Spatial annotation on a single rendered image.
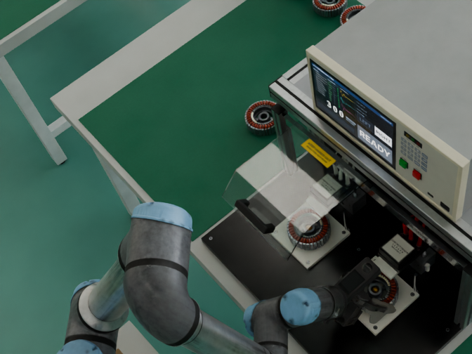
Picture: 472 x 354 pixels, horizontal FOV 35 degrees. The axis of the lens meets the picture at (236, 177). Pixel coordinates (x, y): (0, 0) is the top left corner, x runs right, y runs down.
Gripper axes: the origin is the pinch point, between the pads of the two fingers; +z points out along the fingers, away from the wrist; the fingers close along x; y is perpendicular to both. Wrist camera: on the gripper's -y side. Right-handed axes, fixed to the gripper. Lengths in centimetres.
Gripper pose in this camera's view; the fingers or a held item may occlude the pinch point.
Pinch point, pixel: (376, 289)
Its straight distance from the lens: 191.0
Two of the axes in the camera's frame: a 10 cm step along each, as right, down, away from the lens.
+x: 6.2, 5.9, -5.2
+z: 6.1, 0.6, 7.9
